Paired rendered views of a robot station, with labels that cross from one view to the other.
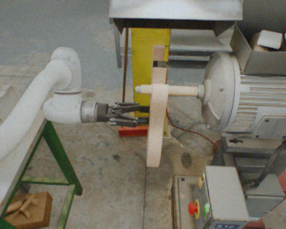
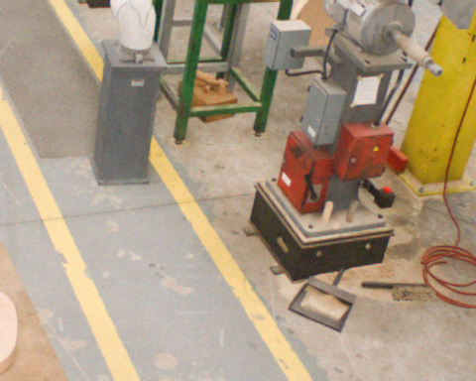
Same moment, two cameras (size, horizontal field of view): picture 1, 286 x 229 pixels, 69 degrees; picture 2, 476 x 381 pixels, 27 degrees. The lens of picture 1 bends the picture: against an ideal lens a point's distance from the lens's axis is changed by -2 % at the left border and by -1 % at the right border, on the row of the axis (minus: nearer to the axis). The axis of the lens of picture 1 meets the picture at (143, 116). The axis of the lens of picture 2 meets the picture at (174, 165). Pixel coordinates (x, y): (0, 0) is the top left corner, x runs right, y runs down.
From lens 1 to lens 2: 428 cm
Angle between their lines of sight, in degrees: 47
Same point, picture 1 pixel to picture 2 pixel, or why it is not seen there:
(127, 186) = not seen: hidden behind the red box
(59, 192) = (244, 119)
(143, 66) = (442, 50)
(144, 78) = not seen: hidden behind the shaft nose
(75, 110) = not seen: outside the picture
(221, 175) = (299, 24)
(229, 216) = (277, 25)
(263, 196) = (320, 86)
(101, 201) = (263, 154)
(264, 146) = (340, 40)
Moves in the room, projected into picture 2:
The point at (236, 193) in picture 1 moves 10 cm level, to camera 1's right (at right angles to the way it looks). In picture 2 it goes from (293, 28) to (304, 38)
